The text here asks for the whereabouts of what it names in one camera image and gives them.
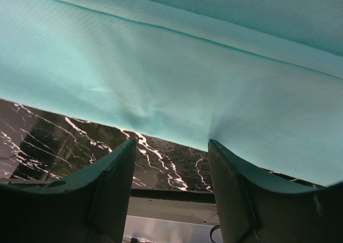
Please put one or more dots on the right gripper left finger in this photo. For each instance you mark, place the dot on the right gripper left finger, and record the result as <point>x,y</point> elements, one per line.
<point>89,205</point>

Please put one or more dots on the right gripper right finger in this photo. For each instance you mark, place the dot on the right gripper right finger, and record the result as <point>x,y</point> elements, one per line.
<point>256,206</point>

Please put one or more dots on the teal t shirt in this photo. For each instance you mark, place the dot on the teal t shirt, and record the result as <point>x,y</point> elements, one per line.
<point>262,77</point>

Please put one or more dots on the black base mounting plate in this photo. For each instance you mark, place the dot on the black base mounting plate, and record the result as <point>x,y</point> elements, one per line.
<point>176,206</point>

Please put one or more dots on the black marble pattern mat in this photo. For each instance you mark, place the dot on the black marble pattern mat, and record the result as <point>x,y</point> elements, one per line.
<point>39,145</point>

